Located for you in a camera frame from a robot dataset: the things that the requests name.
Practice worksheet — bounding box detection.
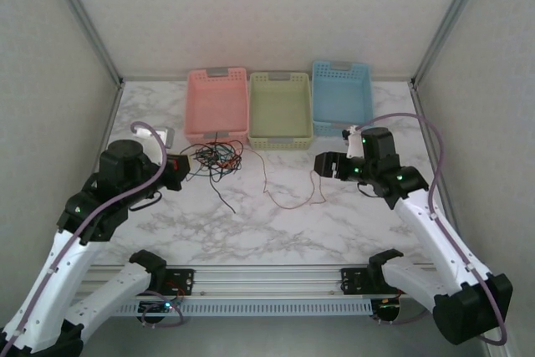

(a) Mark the pink plastic basket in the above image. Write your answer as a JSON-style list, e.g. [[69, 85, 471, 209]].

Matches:
[[183, 66, 251, 148]]

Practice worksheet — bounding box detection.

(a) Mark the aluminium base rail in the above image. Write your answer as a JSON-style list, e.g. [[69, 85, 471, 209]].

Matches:
[[70, 263, 438, 308]]

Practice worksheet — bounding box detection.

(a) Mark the black mount plate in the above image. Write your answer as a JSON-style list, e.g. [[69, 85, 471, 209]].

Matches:
[[339, 266, 380, 296], [164, 267, 196, 297]]

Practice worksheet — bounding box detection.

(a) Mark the blue plastic basket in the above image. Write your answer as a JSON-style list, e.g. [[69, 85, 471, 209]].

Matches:
[[311, 59, 375, 140]]

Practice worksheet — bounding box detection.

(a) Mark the slotted grey cable duct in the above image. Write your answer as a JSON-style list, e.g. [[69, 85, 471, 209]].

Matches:
[[102, 298, 375, 317]]

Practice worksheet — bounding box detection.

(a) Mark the aluminium frame post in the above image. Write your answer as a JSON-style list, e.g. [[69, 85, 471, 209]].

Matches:
[[410, 0, 497, 87], [43, 0, 125, 87]]

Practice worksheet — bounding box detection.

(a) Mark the aluminium side rail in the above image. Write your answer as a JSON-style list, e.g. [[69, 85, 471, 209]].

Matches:
[[98, 80, 125, 166], [409, 80, 459, 228]]

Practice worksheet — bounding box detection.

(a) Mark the right controller board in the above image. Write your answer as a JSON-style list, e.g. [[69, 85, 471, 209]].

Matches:
[[373, 297, 403, 321]]

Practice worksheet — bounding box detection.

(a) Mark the green plastic basket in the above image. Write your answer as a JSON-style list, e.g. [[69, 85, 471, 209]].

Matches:
[[247, 71, 314, 152]]

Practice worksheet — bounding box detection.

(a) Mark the black right mount plate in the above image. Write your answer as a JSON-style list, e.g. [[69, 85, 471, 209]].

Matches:
[[339, 266, 380, 296]]

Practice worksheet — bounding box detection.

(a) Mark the short red cable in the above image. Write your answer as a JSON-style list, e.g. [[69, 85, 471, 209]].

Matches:
[[206, 155, 244, 174]]

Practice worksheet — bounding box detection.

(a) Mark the left controller board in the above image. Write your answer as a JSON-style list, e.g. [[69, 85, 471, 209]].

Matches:
[[139, 299, 180, 314]]

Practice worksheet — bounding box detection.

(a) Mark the controller board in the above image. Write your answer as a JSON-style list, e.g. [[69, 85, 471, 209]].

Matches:
[[139, 299, 180, 314], [373, 297, 403, 321]]

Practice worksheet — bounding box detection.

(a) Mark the black left mount plate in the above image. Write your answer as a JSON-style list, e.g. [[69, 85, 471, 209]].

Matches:
[[164, 267, 196, 297]]

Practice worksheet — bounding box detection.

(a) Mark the long red cable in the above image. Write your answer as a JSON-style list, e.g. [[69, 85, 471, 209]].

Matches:
[[249, 148, 329, 211]]

